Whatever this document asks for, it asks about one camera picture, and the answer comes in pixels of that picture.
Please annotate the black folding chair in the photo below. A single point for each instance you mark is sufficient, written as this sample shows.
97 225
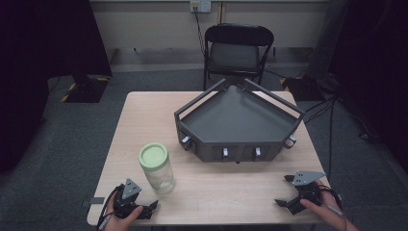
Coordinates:
235 53

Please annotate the dark grey metal corner rack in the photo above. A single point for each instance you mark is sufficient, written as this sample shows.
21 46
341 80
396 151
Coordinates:
237 123

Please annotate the glass jar with green lid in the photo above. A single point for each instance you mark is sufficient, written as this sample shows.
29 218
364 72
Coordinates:
157 168

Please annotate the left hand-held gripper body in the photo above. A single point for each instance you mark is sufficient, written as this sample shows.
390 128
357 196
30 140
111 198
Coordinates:
130 191

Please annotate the black curtain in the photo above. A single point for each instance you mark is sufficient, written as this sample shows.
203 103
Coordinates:
375 64
41 64

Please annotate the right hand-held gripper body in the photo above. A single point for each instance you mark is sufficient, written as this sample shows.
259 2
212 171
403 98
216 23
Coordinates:
306 187

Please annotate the white wall socket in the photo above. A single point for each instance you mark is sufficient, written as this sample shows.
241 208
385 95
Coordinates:
200 5

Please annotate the black stand base striped tape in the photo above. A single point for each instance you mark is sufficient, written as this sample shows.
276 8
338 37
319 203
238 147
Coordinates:
85 88
303 88

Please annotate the person's right hand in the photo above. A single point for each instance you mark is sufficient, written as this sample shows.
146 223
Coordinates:
327 208

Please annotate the grey tape strip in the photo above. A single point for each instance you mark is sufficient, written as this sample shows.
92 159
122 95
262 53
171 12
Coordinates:
93 201

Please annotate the person's left hand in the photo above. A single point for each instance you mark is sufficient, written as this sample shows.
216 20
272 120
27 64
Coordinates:
123 223

